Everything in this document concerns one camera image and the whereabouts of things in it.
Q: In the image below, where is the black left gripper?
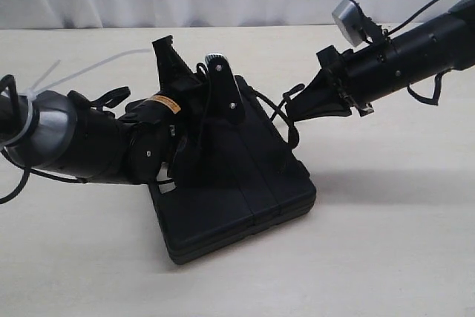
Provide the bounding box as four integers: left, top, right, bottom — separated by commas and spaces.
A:
124, 35, 211, 184

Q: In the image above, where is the black plastic case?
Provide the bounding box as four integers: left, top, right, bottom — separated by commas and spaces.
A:
148, 76, 316, 265

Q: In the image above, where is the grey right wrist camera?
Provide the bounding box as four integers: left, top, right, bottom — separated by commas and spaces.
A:
331, 0, 365, 47

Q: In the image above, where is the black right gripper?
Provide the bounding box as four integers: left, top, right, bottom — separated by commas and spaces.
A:
285, 10, 468, 122

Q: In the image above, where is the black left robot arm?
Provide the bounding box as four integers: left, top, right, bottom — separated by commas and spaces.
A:
1, 36, 211, 185

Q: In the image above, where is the black cord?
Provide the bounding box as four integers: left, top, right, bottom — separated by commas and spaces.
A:
248, 85, 304, 147

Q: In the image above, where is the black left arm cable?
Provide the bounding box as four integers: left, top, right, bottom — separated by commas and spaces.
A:
0, 75, 175, 206

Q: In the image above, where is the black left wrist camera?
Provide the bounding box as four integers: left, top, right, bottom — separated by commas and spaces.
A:
205, 53, 246, 125

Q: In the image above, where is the white zip tie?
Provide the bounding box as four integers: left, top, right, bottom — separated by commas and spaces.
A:
1, 48, 151, 148

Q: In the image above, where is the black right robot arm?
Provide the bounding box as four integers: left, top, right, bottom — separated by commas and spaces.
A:
285, 0, 474, 122

